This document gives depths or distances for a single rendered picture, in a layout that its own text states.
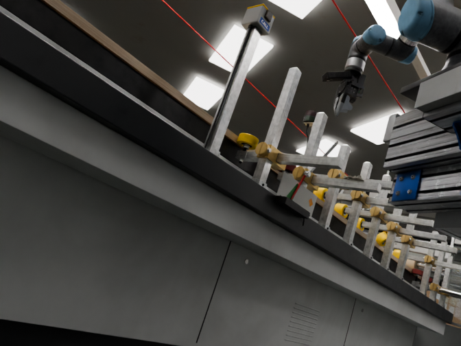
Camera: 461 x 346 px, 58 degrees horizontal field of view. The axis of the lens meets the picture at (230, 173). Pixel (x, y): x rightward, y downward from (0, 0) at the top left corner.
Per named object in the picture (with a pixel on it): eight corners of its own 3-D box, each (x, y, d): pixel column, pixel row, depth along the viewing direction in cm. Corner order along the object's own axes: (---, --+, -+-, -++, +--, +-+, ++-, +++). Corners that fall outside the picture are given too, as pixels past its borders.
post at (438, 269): (434, 305, 301) (447, 241, 312) (433, 305, 298) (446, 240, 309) (429, 304, 303) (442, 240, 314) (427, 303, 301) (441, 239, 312)
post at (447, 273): (441, 318, 317) (454, 257, 328) (440, 318, 314) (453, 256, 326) (436, 316, 319) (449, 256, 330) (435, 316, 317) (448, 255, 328)
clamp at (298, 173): (317, 191, 169) (321, 179, 170) (301, 178, 160) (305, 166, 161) (306, 189, 173) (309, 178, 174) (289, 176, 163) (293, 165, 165)
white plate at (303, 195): (311, 220, 167) (317, 196, 169) (276, 197, 149) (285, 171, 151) (309, 220, 167) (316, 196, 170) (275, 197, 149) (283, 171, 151)
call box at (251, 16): (268, 36, 137) (275, 17, 138) (256, 22, 132) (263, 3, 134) (252, 40, 141) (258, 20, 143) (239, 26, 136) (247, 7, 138)
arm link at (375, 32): (397, 30, 160) (383, 44, 171) (371, 19, 160) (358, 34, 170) (393, 47, 159) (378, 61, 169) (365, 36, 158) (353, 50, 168)
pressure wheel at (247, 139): (247, 169, 164) (256, 142, 166) (252, 165, 156) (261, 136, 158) (228, 162, 163) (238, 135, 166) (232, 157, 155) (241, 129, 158)
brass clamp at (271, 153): (285, 171, 151) (289, 158, 152) (265, 155, 141) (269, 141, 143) (272, 169, 155) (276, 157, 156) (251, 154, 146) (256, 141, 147)
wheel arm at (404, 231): (446, 242, 223) (447, 236, 224) (444, 240, 220) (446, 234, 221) (358, 226, 257) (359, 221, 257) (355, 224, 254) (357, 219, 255)
